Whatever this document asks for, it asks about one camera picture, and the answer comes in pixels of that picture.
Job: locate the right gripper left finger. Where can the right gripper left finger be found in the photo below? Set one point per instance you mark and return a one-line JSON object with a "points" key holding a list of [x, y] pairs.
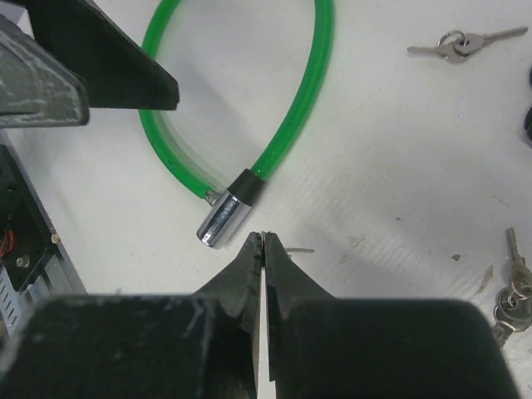
{"points": [[201, 345]]}

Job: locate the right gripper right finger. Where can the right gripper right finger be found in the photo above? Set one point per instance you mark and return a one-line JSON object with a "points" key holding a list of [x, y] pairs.
{"points": [[320, 346]]}

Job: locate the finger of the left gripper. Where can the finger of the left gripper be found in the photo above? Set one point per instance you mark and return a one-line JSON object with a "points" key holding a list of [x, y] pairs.
{"points": [[36, 89], [116, 72]]}

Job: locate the green cable bike lock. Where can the green cable bike lock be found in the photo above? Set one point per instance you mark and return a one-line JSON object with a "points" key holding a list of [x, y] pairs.
{"points": [[230, 208]]}

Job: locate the black-headed key pair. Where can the black-headed key pair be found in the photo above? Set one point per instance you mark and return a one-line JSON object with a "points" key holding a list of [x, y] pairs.
{"points": [[528, 125]]}

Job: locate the small silver keys right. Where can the small silver keys right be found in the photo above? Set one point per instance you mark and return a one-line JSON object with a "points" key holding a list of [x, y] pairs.
{"points": [[512, 311]]}

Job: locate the small silver keys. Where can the small silver keys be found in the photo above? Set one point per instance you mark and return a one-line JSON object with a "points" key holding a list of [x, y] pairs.
{"points": [[456, 46], [512, 311]]}

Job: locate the small silver keys upper left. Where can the small silver keys upper left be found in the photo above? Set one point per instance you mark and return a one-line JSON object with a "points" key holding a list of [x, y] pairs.
{"points": [[456, 46]]}

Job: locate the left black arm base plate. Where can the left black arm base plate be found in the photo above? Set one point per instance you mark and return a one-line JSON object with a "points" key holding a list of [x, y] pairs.
{"points": [[26, 245]]}

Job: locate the grey slotted cable duct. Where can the grey slotted cable duct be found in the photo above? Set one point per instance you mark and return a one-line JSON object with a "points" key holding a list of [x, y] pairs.
{"points": [[11, 311]]}

